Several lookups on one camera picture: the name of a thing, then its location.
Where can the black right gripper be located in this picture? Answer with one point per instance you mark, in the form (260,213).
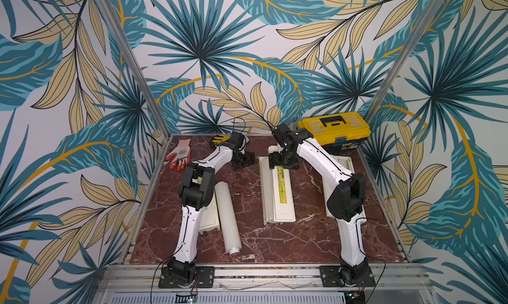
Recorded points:
(282,159)

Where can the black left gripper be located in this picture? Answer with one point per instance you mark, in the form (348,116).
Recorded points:
(251,159)

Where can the white wrap dispenser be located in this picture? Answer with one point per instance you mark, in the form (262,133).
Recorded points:
(266,188)
(210,217)

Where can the white dispenser base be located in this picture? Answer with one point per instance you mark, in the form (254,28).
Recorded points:
(345,163)

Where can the plastic wrap roll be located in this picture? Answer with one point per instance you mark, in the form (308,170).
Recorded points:
(228,223)

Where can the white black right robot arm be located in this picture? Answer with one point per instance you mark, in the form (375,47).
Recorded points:
(303,143)

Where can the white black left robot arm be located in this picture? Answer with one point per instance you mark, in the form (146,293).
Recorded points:
(197,189)

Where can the yellow black work glove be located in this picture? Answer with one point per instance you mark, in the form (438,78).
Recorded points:
(218,139)

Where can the red white work glove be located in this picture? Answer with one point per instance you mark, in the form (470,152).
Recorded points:
(179,157)

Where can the yellow black toolbox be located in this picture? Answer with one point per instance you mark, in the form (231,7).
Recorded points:
(337,132)

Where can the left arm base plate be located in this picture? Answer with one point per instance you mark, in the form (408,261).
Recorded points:
(200,277)

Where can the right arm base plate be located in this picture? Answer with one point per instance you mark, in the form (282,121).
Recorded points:
(344,276)

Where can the aluminium front rail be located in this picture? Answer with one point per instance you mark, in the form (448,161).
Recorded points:
(257,277)

